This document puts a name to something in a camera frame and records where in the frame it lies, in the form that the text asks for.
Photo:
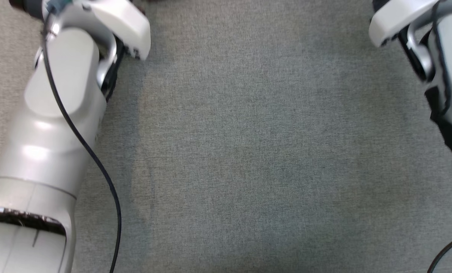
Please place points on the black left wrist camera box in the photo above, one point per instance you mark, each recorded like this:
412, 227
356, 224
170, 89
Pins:
29, 5

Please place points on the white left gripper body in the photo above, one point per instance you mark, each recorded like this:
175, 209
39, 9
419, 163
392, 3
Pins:
123, 22

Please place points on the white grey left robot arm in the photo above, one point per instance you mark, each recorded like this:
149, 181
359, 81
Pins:
59, 94

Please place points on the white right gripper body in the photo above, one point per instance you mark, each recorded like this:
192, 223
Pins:
400, 19

